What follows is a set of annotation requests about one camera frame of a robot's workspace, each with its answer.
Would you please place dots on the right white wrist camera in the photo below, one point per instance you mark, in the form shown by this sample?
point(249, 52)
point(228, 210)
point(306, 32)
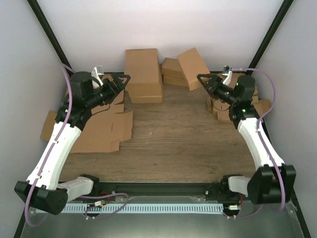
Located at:
point(227, 72)

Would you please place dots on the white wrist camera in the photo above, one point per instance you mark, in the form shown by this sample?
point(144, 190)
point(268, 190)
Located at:
point(97, 74)
point(227, 72)

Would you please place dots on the left black frame post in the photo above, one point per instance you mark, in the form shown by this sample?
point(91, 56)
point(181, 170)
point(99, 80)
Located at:
point(40, 16)

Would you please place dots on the large flat cardboard sheet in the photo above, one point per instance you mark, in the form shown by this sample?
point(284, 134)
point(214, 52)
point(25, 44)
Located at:
point(103, 125)

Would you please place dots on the small folded cardboard box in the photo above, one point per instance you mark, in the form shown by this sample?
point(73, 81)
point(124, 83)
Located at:
point(171, 67)

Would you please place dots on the right black frame post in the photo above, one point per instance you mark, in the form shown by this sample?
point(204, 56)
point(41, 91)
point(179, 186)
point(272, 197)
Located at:
point(281, 13)

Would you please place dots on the light blue cable duct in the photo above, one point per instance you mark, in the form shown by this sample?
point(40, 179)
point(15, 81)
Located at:
point(147, 209)

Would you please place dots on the large folded cardboard box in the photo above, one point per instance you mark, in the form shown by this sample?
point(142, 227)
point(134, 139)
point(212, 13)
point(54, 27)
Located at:
point(142, 65)

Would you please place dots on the stack of flat cardboard blanks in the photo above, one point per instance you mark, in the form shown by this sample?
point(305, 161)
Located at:
point(240, 101)

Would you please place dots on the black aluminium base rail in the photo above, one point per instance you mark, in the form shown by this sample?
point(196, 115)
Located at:
point(214, 191)

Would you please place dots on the black frame post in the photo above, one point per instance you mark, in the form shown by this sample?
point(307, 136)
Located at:
point(281, 13)
point(40, 16)

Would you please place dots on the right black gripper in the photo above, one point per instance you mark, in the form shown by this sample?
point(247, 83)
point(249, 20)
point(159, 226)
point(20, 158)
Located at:
point(215, 81)

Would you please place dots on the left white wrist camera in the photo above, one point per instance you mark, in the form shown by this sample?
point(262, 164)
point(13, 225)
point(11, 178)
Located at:
point(97, 74)

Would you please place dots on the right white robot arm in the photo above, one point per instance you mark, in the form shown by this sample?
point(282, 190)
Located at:
point(273, 180)

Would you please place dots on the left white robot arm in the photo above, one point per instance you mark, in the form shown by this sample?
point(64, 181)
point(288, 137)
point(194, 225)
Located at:
point(42, 190)

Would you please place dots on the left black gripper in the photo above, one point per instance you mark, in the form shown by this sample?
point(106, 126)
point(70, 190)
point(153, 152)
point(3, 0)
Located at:
point(116, 90)

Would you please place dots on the small cardboard box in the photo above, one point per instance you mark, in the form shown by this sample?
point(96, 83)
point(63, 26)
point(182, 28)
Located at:
point(171, 67)
point(174, 81)
point(192, 64)

